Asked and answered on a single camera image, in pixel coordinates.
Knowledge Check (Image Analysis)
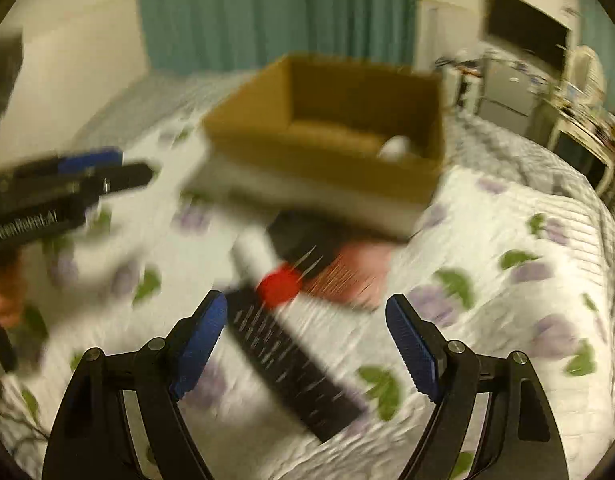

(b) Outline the person's left hand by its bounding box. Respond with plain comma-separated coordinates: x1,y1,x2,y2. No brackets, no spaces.
0,252,27,330

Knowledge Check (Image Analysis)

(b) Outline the black square box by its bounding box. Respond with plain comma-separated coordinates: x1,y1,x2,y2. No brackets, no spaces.
266,210,354,282

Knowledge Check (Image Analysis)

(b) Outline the black wall television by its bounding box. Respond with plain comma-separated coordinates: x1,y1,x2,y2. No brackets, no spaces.
484,0,570,72

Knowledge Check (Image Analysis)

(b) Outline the brown cardboard box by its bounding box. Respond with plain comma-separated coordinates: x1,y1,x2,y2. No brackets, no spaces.
201,54,445,240

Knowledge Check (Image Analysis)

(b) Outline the white cylindrical bottle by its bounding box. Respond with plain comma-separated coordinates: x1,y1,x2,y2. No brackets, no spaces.
377,136,421,162

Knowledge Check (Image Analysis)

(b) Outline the white dressing table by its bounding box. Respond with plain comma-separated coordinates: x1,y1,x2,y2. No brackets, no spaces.
542,99,615,196

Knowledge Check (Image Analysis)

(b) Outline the red patterned card box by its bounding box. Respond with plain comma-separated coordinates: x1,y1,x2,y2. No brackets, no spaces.
302,240,395,311

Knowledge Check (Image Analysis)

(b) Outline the narrow green window curtain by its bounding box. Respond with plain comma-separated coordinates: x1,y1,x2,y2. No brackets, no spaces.
579,0,615,116

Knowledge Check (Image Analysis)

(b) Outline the grey checkered bed sheet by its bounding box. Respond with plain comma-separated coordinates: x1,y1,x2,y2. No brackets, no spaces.
72,69,615,271

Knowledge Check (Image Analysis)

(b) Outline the white bottle red cap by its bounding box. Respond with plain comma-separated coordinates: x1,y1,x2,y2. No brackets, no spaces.
231,228,302,309

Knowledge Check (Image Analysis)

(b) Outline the white floral quilt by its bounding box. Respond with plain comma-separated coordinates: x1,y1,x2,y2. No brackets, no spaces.
0,114,615,479

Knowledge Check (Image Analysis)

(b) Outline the white oval vanity mirror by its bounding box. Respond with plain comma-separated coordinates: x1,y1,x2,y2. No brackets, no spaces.
565,46,606,107

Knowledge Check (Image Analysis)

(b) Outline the silver mini fridge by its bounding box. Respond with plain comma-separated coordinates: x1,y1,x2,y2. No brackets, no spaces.
477,60,536,136

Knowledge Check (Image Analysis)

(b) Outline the large green curtain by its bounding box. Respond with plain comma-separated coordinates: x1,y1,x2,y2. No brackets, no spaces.
138,0,416,75

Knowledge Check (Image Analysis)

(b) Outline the black remote control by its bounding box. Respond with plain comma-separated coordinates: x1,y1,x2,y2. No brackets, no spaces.
226,287,362,443

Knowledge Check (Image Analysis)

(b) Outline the white suitcase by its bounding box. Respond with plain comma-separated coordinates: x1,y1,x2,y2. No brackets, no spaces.
434,58,483,115

